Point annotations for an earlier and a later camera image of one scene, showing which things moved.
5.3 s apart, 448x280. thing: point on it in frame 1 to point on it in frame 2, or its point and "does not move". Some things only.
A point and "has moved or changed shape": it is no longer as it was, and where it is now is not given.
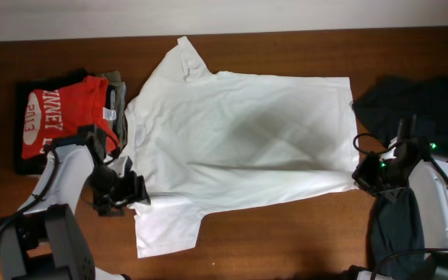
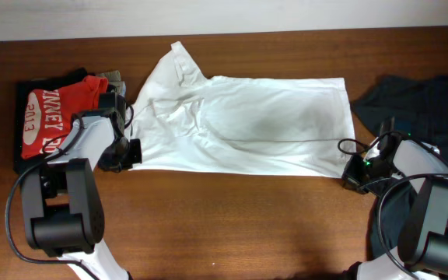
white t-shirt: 197,138 has moved or changed shape
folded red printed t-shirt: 53,113 does not move
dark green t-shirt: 441,110 does not move
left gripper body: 103,192 to 121,153
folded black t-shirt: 36,166 does not move
